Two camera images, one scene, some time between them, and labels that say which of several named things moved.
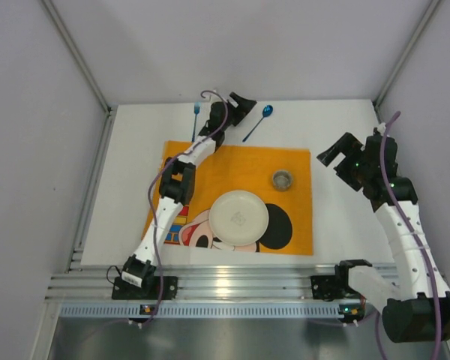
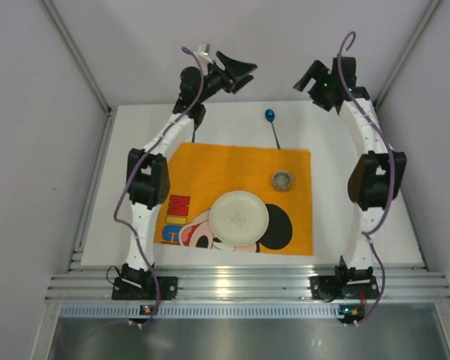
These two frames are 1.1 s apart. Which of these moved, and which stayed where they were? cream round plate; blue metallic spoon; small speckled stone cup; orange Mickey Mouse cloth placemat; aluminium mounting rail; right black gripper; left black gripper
Moved: left black gripper; blue metallic spoon; right black gripper
Stayed: aluminium mounting rail; cream round plate; small speckled stone cup; orange Mickey Mouse cloth placemat
